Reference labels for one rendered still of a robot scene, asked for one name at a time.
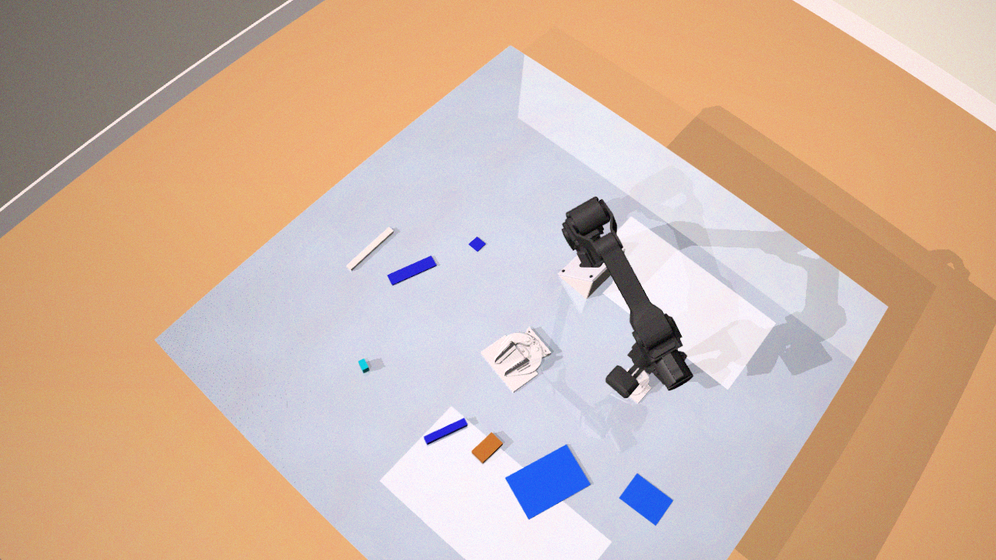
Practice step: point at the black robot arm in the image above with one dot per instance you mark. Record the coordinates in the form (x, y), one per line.
(652, 327)

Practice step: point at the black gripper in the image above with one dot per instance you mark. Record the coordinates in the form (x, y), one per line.
(624, 382)

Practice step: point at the orange rectangular block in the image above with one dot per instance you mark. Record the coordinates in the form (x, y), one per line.
(486, 448)

